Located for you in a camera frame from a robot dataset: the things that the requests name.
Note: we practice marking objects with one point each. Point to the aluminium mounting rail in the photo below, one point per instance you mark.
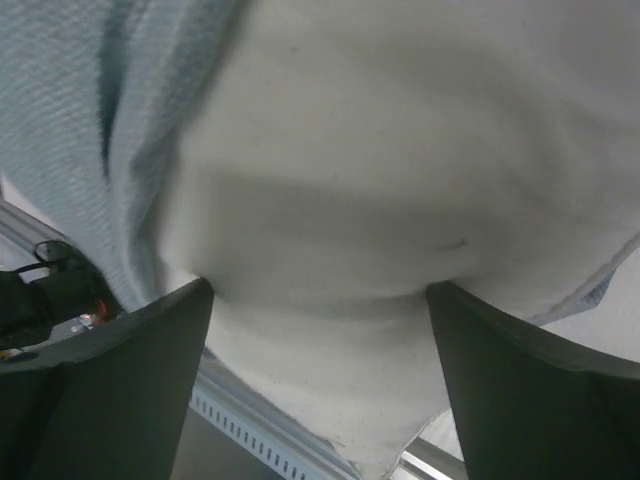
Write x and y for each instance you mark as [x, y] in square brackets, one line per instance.
[23, 230]

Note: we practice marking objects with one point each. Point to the patchwork green beige pillowcase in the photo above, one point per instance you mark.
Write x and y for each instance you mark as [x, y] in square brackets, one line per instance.
[91, 94]

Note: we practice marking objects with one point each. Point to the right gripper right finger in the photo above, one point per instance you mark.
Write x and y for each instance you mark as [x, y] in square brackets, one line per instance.
[529, 404]

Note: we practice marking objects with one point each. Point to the white slotted cable duct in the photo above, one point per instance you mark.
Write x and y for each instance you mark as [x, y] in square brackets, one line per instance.
[280, 453]

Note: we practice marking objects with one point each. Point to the white pillow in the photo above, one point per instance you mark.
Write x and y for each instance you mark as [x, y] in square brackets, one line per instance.
[348, 154]

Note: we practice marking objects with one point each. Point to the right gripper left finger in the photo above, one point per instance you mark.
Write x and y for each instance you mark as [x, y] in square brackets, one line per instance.
[109, 403]

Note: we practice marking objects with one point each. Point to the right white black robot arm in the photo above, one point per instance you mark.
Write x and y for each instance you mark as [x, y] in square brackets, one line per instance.
[72, 300]

